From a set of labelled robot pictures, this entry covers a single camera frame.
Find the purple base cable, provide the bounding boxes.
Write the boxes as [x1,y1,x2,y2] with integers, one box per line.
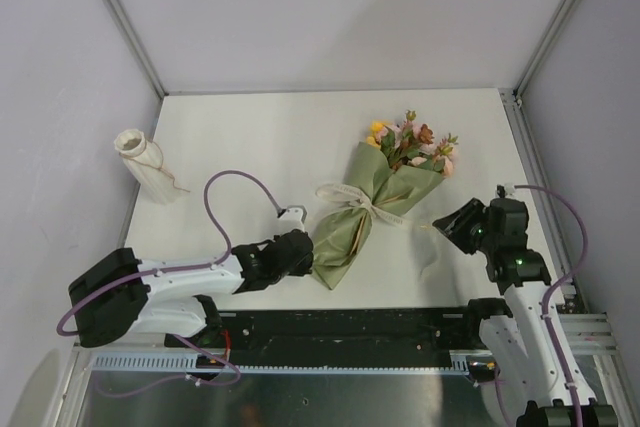
[473,366,521,427]
[94,336,242,401]

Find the grey slotted cable duct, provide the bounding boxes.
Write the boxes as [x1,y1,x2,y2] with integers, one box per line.
[91,351,495,376]

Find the white ribbed ceramic vase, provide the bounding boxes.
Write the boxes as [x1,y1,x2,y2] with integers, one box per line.
[114,129,190,205]

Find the right aluminium table rail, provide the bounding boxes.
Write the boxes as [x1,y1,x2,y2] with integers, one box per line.
[498,88,590,314]

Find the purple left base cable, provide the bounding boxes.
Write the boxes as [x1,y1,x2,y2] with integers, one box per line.
[94,336,242,401]

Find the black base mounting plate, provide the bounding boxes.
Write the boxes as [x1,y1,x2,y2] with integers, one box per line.
[189,307,485,366]

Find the cream printed ribbon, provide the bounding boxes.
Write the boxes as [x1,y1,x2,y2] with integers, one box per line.
[316,183,414,229]

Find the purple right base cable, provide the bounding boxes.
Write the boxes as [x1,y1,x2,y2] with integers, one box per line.
[473,366,521,427]

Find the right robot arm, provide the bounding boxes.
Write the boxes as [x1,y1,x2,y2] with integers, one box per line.
[432,197,619,426]

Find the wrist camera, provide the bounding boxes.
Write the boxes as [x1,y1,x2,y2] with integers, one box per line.
[496,183,516,199]
[277,205,307,234]

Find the aluminium frame post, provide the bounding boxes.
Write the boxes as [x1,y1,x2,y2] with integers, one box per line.
[512,0,581,98]
[102,0,167,100]

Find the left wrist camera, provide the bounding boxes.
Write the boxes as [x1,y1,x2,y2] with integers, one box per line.
[277,205,307,234]

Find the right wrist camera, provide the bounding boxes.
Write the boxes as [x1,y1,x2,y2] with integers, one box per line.
[496,183,516,199]

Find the left aluminium frame post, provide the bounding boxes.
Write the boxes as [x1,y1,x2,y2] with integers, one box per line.
[102,0,167,100]

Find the right aluminium frame post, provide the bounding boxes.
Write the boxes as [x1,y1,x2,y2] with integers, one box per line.
[512,0,581,98]

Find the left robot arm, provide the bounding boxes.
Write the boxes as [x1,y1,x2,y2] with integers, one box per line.
[68,229,313,348]

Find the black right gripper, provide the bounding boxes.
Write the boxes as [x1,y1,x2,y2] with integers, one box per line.
[431,197,497,255]

